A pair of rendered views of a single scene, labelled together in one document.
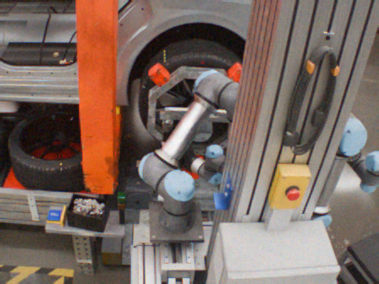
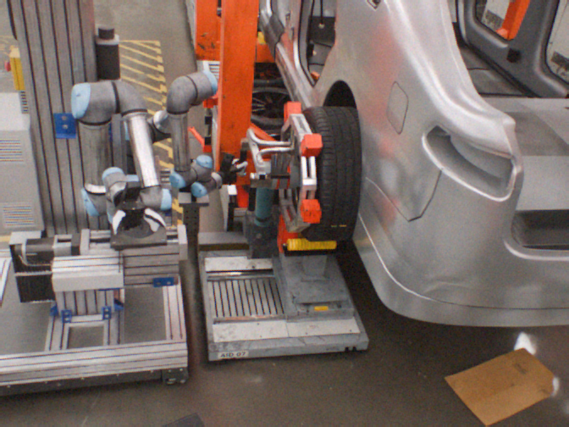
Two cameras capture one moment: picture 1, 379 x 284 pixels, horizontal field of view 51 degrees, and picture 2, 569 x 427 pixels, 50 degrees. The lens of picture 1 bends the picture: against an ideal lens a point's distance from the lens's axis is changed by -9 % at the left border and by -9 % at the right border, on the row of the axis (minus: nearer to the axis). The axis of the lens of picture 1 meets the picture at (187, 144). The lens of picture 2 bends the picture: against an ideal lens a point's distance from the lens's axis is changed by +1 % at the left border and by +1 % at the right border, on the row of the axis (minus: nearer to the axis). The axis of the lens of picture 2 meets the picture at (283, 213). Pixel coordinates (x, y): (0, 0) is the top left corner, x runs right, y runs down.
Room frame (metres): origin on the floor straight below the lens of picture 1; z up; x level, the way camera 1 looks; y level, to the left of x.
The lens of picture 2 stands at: (1.61, -2.54, 2.33)
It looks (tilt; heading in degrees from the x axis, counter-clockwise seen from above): 34 degrees down; 82
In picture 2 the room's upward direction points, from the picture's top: 7 degrees clockwise
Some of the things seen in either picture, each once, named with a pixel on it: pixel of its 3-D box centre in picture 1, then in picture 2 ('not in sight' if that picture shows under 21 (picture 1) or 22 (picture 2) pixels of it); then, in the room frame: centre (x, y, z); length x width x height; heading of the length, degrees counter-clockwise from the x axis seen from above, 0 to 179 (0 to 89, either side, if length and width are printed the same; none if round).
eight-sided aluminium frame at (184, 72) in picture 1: (197, 112); (295, 174); (2.00, -0.04, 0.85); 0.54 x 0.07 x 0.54; 96
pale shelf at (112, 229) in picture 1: (85, 221); (191, 184); (1.48, 0.49, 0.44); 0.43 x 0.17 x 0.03; 96
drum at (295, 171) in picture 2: (198, 120); (280, 174); (1.93, -0.04, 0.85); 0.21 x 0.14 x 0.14; 6
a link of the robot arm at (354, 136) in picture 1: (327, 176); (98, 152); (1.18, -0.53, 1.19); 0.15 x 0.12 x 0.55; 22
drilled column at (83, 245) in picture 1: (84, 247); (190, 213); (1.47, 0.52, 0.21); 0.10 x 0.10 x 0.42; 6
